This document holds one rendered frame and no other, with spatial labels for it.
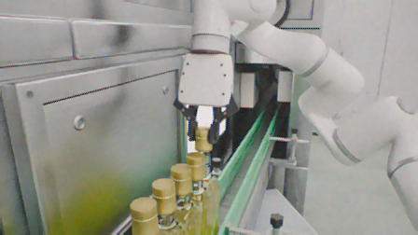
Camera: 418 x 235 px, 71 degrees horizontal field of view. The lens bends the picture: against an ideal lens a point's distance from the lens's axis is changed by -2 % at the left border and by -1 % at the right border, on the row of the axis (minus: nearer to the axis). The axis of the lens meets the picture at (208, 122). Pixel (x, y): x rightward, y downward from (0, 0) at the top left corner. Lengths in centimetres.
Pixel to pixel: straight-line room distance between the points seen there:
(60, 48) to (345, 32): 389
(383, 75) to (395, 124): 361
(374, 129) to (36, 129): 57
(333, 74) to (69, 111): 49
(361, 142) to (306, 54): 21
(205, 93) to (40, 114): 28
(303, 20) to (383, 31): 288
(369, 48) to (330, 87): 354
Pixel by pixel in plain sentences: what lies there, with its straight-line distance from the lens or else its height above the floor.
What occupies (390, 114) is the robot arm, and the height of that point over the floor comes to 123.
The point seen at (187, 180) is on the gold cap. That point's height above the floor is 115.
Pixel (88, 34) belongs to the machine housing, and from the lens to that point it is 49.
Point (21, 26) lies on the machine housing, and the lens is 41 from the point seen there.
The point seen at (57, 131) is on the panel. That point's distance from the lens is 44.
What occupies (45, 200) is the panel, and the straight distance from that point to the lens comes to 44.
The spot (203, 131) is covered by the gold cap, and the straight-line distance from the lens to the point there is 57.
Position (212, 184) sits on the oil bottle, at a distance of 61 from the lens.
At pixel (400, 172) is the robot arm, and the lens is 64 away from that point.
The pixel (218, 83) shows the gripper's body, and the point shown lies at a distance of 55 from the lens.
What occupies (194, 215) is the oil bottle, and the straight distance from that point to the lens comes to 52.
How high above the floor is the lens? 137
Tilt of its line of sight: 17 degrees down
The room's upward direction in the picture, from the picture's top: straight up
